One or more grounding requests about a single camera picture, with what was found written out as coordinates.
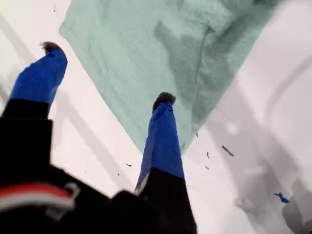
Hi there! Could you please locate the pale green T-shirt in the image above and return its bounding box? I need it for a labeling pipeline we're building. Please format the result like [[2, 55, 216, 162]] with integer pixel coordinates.
[[59, 0, 283, 156]]

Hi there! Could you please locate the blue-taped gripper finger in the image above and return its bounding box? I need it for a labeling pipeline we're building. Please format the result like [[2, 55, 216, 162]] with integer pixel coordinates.
[[0, 41, 68, 120], [134, 92, 197, 234]]

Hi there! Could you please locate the small blue tape scrap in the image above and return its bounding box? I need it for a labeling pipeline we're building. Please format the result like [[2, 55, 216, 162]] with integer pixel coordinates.
[[273, 192, 290, 203]]

